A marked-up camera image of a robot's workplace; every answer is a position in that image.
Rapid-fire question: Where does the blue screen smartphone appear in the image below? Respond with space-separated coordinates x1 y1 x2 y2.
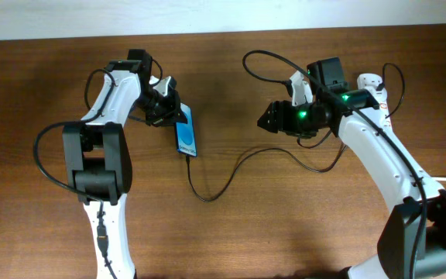
175 103 197 157

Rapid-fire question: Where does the black charger cable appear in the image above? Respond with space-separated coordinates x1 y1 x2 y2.
184 62 407 204

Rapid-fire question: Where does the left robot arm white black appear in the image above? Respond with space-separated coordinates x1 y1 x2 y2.
62 49 188 278

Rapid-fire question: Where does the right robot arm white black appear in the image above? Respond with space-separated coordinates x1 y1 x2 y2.
258 57 446 278

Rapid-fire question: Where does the white power strip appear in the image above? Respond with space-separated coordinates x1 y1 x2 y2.
357 73 393 130

